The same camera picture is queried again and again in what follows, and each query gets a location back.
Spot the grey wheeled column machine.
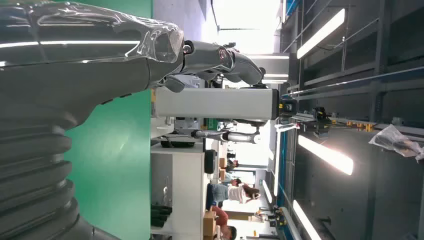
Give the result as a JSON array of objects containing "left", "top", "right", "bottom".
[{"left": 151, "top": 86, "right": 299, "bottom": 122}]

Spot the white cabinet desk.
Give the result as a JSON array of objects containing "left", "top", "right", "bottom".
[{"left": 150, "top": 142, "right": 207, "bottom": 240}]

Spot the standing person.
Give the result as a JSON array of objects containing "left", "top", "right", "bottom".
[{"left": 211, "top": 183, "right": 262, "bottom": 205}]

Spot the brown cardboard box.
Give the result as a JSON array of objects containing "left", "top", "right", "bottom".
[{"left": 202, "top": 210, "right": 218, "bottom": 239}]

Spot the seated person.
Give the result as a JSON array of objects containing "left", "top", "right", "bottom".
[{"left": 211, "top": 205, "right": 238, "bottom": 240}]

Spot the long ceiling light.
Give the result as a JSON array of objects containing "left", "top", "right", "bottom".
[
  {"left": 292, "top": 199, "right": 323, "bottom": 240},
  {"left": 296, "top": 8, "right": 347, "bottom": 61}
]

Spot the clear plastic bag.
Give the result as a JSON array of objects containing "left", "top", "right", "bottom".
[{"left": 368, "top": 124, "right": 424, "bottom": 163}]

